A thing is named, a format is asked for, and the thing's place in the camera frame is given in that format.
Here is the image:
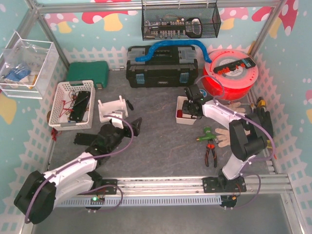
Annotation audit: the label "black handled screwdriver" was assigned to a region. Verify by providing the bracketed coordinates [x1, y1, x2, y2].
[122, 94, 134, 111]

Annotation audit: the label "white peg fixture base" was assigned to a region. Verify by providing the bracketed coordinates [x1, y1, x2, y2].
[97, 95, 129, 123]

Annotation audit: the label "black rectangular plate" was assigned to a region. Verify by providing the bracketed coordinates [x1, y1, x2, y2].
[74, 133, 97, 146]

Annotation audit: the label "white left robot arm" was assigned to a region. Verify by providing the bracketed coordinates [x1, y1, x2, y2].
[14, 116, 142, 224]

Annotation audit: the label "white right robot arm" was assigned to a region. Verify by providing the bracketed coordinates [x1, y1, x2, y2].
[182, 84, 273, 180]

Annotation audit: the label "red spring left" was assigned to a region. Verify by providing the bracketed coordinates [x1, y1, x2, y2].
[176, 110, 183, 118]

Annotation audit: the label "white spring box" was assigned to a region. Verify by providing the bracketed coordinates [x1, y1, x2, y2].
[175, 96, 196, 125]

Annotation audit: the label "green hand tool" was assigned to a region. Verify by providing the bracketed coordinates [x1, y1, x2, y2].
[196, 127, 219, 144]

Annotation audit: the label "upper white work glove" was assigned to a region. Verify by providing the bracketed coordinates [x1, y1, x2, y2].
[228, 102, 246, 113]

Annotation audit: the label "white work glove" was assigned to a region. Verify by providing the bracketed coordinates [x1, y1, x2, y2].
[228, 102, 246, 113]
[215, 128, 231, 148]

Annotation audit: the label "orange black pliers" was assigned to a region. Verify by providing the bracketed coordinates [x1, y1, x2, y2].
[204, 143, 218, 168]

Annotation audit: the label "lower white work glove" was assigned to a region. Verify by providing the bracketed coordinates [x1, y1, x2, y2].
[215, 128, 231, 148]

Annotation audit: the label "red filament spool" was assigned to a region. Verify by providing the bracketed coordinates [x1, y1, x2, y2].
[201, 49, 259, 100]

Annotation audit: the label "black device in basket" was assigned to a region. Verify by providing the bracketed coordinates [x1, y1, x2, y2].
[69, 91, 91, 122]

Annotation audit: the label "black toolbox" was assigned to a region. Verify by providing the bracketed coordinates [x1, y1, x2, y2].
[126, 45, 198, 88]

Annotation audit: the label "white perforated basket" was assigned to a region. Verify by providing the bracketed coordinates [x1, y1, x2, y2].
[49, 80, 96, 131]

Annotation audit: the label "green plastic case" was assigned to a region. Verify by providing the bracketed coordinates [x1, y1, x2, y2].
[66, 61, 109, 89]

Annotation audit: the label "yellow black tool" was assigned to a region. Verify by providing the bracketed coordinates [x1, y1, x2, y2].
[250, 97, 266, 110]

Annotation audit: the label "black power strip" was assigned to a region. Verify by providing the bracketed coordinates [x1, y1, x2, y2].
[213, 57, 256, 75]

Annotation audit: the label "black yellow rubber glove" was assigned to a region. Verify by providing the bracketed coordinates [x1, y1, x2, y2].
[253, 108, 273, 138]

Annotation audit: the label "clear acrylic box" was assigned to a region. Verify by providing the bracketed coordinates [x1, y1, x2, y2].
[0, 32, 59, 99]

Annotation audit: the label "blue white glove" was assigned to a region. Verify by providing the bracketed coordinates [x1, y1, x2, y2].
[4, 64, 31, 83]

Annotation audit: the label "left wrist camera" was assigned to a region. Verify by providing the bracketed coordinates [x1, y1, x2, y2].
[107, 110, 125, 129]

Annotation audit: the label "solder wire spool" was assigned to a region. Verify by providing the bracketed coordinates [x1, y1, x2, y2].
[199, 89, 207, 97]

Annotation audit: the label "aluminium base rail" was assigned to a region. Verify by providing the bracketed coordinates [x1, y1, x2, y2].
[30, 176, 291, 195]

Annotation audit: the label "blue corrugated hose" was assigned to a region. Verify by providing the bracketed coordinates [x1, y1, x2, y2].
[136, 39, 212, 64]

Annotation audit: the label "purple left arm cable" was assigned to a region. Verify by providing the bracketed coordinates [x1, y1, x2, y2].
[24, 114, 135, 225]

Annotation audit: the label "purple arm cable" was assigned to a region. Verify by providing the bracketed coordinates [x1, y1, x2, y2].
[198, 75, 277, 210]
[24, 114, 135, 225]

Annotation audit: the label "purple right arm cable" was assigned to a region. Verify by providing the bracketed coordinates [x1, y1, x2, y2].
[198, 75, 277, 210]

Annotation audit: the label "black wire mesh basket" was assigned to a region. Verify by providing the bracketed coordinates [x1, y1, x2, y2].
[141, 3, 221, 40]

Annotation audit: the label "grey slotted cable duct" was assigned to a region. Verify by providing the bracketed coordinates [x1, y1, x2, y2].
[59, 195, 222, 208]

